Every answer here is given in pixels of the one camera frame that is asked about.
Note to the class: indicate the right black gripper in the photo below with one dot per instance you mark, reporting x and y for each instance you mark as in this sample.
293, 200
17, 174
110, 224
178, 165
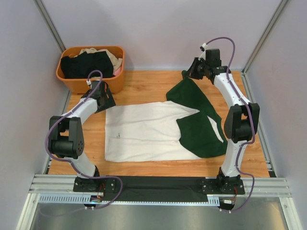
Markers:
191, 71

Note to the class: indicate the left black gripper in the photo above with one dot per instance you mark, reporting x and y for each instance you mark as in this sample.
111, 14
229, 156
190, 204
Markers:
110, 101

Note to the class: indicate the white green raglan t-shirt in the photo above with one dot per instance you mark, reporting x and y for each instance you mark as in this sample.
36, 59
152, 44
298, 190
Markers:
184, 127

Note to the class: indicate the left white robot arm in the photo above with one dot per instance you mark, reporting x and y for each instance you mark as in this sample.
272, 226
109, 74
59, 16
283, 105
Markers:
65, 140

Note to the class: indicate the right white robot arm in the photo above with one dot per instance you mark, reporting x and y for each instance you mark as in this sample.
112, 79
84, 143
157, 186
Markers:
241, 123

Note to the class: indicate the pink garment in basket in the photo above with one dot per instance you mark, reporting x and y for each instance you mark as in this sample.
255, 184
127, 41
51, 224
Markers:
117, 72

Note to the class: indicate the beige t-shirt in basket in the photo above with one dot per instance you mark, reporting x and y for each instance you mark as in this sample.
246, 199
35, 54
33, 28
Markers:
116, 62

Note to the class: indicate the black t-shirt in basket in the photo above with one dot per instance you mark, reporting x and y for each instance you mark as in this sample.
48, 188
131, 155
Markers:
81, 66

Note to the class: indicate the black base mat strip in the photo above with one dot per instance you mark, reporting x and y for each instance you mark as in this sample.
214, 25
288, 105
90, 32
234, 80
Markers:
158, 189

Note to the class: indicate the right aluminium frame post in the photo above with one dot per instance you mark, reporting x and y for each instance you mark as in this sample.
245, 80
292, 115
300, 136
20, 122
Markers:
267, 31

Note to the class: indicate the aluminium frame post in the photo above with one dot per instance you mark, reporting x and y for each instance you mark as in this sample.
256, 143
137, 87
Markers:
50, 24
267, 31

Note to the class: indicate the left aluminium frame post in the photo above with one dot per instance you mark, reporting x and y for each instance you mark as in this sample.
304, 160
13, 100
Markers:
50, 24

